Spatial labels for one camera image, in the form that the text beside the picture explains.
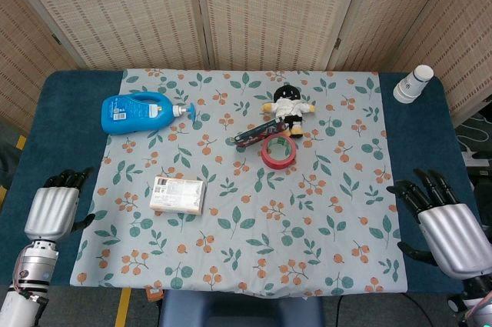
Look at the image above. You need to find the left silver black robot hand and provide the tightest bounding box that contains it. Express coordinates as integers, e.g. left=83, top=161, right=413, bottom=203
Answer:
left=23, top=166, right=96, bottom=242

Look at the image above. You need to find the white paper cup stack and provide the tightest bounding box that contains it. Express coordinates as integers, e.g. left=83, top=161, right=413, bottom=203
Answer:
left=392, top=64, right=434, bottom=104

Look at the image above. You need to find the white power strip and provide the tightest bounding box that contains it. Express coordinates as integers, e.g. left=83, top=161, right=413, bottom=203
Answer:
left=464, top=150, right=492, bottom=169

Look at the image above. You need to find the dark red printed carton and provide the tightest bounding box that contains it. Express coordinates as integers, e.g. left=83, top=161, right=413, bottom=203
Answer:
left=234, top=117, right=288, bottom=149

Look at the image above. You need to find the red tape roll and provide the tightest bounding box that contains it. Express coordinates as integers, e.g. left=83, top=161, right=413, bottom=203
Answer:
left=261, top=134, right=298, bottom=170

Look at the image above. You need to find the white rectangular box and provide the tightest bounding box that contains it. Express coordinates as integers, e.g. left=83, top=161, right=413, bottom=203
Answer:
left=148, top=175, right=208, bottom=215

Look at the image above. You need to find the blue pump detergent bottle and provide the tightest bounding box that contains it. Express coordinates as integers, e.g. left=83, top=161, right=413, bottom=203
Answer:
left=100, top=91, right=198, bottom=136

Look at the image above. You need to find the dark blue table cover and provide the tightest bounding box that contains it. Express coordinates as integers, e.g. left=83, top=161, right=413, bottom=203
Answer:
left=0, top=68, right=481, bottom=297

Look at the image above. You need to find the dark blue chair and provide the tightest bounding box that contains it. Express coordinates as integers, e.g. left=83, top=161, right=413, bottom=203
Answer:
left=158, top=289, right=324, bottom=327

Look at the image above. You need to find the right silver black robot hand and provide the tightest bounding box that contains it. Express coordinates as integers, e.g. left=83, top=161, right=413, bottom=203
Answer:
left=386, top=168, right=492, bottom=279

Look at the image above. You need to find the woven folding screen panel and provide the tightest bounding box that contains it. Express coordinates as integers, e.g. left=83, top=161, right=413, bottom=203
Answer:
left=0, top=0, right=78, bottom=132
left=0, top=0, right=211, bottom=71
left=191, top=0, right=368, bottom=72
left=326, top=0, right=462, bottom=73
left=391, top=0, right=492, bottom=124

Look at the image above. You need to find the black white plush doll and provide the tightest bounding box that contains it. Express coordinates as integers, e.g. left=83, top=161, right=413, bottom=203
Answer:
left=261, top=85, right=318, bottom=138

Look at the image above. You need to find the floral tablecloth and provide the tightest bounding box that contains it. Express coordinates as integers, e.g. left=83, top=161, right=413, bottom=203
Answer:
left=68, top=68, right=409, bottom=298

